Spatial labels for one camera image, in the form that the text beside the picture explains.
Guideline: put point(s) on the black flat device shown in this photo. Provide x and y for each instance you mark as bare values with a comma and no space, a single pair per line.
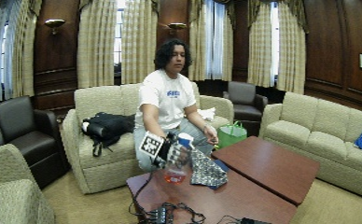
254,221

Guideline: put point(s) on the brass wall sconce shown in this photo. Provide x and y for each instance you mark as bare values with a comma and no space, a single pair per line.
177,26
55,23

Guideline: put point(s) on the black leather armchair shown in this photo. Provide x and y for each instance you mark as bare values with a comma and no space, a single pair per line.
28,137

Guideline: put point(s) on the white marker cube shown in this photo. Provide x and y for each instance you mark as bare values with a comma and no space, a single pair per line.
152,145

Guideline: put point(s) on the the person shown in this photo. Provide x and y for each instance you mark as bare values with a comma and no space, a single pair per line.
167,99

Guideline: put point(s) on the dark grey leather armchair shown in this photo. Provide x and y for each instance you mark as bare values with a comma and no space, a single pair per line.
245,101

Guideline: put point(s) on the row of beige checked curtains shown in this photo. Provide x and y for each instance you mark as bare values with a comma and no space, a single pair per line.
96,46

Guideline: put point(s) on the beige three-seat sofa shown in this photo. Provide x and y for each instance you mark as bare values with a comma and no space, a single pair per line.
322,137

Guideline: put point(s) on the clear bottle with blue cap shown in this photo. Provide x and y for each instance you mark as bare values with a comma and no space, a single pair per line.
178,171

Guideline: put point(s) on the white cloth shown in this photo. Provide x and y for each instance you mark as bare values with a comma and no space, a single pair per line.
208,114

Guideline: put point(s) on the black backpack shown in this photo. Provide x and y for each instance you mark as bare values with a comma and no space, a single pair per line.
107,127

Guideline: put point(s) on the beige two-seat sofa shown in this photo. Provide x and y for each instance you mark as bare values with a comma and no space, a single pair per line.
103,155

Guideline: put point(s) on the green tote bag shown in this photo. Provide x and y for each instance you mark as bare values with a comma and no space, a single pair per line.
232,134

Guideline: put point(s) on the beige upholstered chair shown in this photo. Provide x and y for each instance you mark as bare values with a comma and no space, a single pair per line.
11,193

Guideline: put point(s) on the patterned fabric pouch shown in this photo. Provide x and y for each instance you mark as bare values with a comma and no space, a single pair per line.
206,170

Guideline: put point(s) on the blue flat item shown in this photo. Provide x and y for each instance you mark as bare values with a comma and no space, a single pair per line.
224,165

